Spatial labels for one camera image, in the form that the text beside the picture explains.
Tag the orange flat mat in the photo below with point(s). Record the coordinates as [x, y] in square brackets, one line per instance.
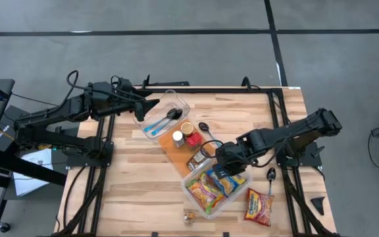
[176, 158]

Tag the large clear plastic container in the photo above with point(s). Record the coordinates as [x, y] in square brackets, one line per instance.
[239, 197]

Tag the black triangular bracket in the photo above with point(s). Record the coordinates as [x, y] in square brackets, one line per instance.
[318, 204]

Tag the black box white lettering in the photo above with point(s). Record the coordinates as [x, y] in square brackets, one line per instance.
[2, 138]

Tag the small cork-stoppered glass jar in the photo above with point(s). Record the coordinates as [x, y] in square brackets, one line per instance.
[189, 218]

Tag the roast beef Maruchan ramen pack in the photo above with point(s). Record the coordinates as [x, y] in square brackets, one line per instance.
[258, 207]

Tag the brown seasoning packet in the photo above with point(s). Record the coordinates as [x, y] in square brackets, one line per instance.
[196, 160]

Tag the red-capped jar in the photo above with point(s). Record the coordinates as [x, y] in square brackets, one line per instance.
[193, 140]

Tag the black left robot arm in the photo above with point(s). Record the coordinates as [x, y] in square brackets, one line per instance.
[44, 115]

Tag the blue Maruchan ramen pack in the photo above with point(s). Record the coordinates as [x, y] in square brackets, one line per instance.
[230, 184]

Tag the white-lidded spice jar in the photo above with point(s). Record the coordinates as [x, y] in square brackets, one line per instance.
[177, 135]

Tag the black caster wheel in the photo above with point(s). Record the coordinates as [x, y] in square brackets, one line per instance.
[3, 227]

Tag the small clear plastic container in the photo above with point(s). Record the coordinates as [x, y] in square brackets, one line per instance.
[176, 102]

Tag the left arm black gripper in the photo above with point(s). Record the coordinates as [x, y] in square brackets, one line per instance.
[123, 105]

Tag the white paper sheet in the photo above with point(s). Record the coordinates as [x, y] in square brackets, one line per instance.
[31, 177]

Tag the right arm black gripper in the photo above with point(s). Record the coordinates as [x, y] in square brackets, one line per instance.
[235, 156]

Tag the black aluminium table frame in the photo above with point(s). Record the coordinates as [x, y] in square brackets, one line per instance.
[225, 90]

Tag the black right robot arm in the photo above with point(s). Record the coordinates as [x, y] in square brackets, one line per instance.
[291, 131]

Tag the black desk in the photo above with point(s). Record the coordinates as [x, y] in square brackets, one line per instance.
[7, 87]

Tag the black upright frame bracket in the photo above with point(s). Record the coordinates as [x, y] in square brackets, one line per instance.
[146, 84]
[246, 84]

